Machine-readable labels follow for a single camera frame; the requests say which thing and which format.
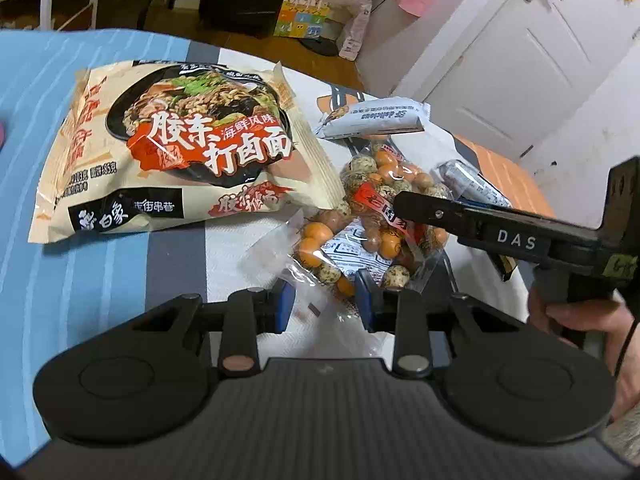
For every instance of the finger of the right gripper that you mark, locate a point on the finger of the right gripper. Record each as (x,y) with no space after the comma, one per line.
(446,214)

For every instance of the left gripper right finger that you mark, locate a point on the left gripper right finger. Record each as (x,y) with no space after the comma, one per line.
(400,312)

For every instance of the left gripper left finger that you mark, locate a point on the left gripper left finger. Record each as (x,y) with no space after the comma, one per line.
(248,313)

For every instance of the instant noodle packet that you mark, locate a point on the instant noodle packet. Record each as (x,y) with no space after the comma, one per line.
(148,146)

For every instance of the right hand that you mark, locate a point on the right hand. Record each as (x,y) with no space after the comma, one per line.
(610,317)

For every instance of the white brown snack packet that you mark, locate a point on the white brown snack packet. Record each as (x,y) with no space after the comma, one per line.
(468,183)

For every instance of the white snack packet upper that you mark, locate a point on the white snack packet upper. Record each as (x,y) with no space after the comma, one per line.
(393,115)

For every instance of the white pink pouch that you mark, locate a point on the white pink pouch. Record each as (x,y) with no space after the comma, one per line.
(351,37)

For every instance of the white door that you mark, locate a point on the white door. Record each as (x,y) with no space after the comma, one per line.
(517,71)

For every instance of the colourful gift bag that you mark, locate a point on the colourful gift bag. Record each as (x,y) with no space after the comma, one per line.
(301,19)

